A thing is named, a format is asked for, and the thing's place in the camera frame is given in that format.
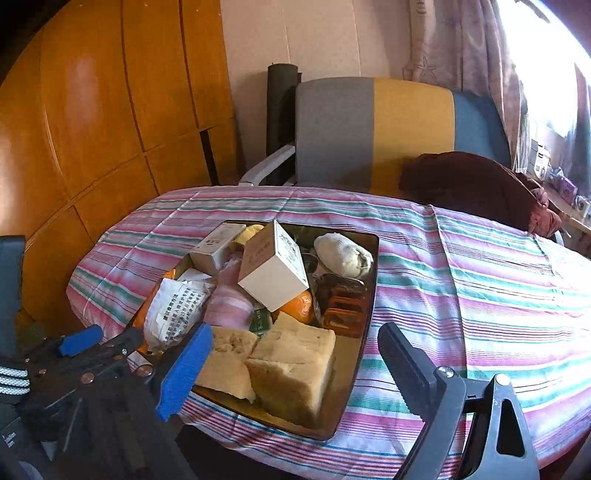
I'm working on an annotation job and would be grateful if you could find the gold storage tin box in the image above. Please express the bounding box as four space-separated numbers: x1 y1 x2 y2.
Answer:
145 220 379 440

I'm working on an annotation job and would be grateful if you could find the purple box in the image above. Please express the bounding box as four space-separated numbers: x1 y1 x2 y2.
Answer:
553 174 578 205

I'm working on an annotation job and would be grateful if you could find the green tea box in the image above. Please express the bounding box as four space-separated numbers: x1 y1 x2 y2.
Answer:
249 307 273 336

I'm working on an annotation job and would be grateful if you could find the striped pink green tablecloth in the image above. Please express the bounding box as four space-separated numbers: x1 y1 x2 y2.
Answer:
66 186 590 479

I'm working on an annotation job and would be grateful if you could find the small white box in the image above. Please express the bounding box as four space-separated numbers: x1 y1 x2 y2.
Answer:
189 222 246 276

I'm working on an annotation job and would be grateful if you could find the orange plastic comb rack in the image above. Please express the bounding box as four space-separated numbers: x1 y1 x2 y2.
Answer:
317 274 369 338

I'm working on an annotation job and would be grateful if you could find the dark maroon garment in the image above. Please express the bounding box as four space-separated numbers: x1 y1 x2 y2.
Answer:
399 151 562 238

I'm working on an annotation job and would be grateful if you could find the white cloth pouch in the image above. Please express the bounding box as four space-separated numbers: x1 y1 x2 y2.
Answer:
314 233 374 279

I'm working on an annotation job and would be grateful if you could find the yellow sponge block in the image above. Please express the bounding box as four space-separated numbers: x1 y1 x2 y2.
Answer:
245 312 337 428

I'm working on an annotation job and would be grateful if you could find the orange white snack bag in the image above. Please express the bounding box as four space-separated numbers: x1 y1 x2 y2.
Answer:
132 268 215 354

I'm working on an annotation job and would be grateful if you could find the grey yellow blue chair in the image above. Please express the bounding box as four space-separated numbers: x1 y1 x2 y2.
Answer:
241 64 511 196

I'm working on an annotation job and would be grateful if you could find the orange fruit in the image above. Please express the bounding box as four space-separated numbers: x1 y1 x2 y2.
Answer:
273 290 315 324

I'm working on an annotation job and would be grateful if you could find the beige sponge slab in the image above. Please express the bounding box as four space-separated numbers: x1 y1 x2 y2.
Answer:
194 326 259 404

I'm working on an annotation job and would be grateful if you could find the white cardboard box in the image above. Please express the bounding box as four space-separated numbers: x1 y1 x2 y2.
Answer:
238 220 308 312

